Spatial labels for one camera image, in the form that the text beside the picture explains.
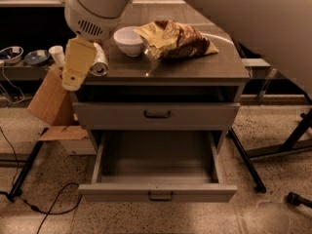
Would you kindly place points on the open lower grey drawer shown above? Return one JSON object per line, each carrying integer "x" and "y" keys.
{"x": 155, "y": 166}

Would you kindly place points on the yellow brown chip bag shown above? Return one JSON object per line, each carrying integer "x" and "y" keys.
{"x": 168, "y": 39}

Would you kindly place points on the white paper cup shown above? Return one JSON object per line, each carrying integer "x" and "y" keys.
{"x": 58, "y": 56}

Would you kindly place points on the brown cardboard box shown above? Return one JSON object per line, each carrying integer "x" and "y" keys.
{"x": 52, "y": 105}

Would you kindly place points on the blue white bowl left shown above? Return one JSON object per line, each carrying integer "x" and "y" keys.
{"x": 11, "y": 55}

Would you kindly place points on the green 7up can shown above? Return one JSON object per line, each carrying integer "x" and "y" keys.
{"x": 99, "y": 67}

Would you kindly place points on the black caster wheel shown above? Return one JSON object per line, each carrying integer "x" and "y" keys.
{"x": 297, "y": 200}

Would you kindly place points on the black metal stand base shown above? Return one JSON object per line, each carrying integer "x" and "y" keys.
{"x": 292, "y": 143}

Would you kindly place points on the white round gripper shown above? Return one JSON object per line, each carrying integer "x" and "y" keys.
{"x": 85, "y": 22}

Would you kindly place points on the black right stand leg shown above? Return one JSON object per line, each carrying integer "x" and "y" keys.
{"x": 259, "y": 186}

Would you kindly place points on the grey drawer cabinet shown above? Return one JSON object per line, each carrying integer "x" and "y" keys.
{"x": 216, "y": 78}

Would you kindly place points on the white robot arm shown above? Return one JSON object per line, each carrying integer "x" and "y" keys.
{"x": 279, "y": 30}

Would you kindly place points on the black left stand leg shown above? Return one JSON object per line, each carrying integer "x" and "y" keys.
{"x": 16, "y": 188}

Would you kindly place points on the closed upper grey drawer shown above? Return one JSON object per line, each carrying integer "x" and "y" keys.
{"x": 156, "y": 116}

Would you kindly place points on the black stand leg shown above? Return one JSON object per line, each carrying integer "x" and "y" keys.
{"x": 259, "y": 186}
{"x": 16, "y": 188}

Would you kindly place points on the blue bowl with sponge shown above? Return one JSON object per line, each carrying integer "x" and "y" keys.
{"x": 37, "y": 58}

